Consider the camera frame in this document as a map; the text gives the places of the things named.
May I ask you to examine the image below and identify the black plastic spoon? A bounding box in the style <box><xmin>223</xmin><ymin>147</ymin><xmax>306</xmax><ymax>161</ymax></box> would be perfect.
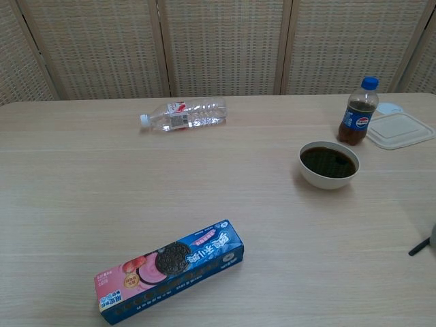
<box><xmin>408</xmin><ymin>238</ymin><xmax>431</xmax><ymax>257</ymax></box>

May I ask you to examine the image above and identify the blue pink cookie box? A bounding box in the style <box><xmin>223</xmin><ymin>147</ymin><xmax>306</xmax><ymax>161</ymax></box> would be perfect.
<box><xmin>93</xmin><ymin>219</ymin><xmax>245</xmax><ymax>325</ymax></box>

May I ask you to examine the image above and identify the white bowl with cola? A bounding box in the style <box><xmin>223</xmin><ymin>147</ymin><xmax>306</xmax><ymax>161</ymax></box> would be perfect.
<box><xmin>298</xmin><ymin>140</ymin><xmax>360</xmax><ymax>190</ymax></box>

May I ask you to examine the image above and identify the clear plastic water bottle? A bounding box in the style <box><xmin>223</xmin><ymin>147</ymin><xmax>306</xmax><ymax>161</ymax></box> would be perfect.
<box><xmin>139</xmin><ymin>97</ymin><xmax>228</xmax><ymax>132</ymax></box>

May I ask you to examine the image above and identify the beige rectangular container lid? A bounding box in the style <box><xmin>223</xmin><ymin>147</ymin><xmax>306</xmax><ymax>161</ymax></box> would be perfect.
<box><xmin>366</xmin><ymin>112</ymin><xmax>436</xmax><ymax>151</ymax></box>

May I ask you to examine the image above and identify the cola bottle with blue cap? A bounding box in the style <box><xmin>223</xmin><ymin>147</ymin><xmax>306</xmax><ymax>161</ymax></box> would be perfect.
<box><xmin>337</xmin><ymin>76</ymin><xmax>380</xmax><ymax>146</ymax></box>

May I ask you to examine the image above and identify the woven bamboo screen panel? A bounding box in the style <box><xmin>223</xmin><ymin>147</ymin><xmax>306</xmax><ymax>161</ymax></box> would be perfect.
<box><xmin>394</xmin><ymin>0</ymin><xmax>436</xmax><ymax>95</ymax></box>
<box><xmin>15</xmin><ymin>0</ymin><xmax>171</xmax><ymax>102</ymax></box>
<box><xmin>0</xmin><ymin>0</ymin><xmax>61</xmax><ymax>106</ymax></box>
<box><xmin>281</xmin><ymin>0</ymin><xmax>432</xmax><ymax>96</ymax></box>
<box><xmin>156</xmin><ymin>0</ymin><xmax>294</xmax><ymax>98</ymax></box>

